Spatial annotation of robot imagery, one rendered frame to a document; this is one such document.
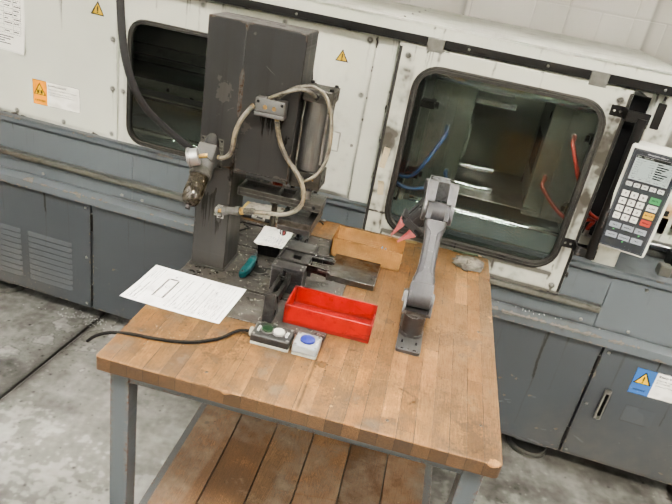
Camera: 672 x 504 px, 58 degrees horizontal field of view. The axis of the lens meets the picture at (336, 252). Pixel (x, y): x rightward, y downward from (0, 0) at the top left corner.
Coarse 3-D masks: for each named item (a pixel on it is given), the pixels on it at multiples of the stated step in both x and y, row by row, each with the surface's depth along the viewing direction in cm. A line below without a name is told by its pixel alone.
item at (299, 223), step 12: (252, 180) 188; (240, 192) 182; (252, 192) 182; (264, 192) 181; (276, 192) 186; (288, 192) 187; (300, 192) 182; (288, 204) 181; (312, 204) 179; (324, 204) 185; (288, 216) 178; (300, 216) 180; (312, 216) 181; (276, 228) 178; (288, 228) 177; (300, 228) 176; (312, 228) 179
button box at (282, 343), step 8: (256, 328) 162; (96, 336) 156; (136, 336) 154; (144, 336) 154; (152, 336) 154; (224, 336) 160; (256, 336) 159; (264, 336) 159; (272, 336) 160; (280, 336) 160; (288, 336) 161; (256, 344) 160; (264, 344) 160; (272, 344) 159; (280, 344) 159; (288, 344) 158
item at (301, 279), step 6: (294, 258) 192; (312, 264) 197; (276, 270) 184; (282, 270) 184; (270, 276) 185; (276, 276) 185; (294, 276) 184; (300, 276) 183; (270, 282) 186; (294, 282) 184; (300, 282) 184; (288, 288) 186
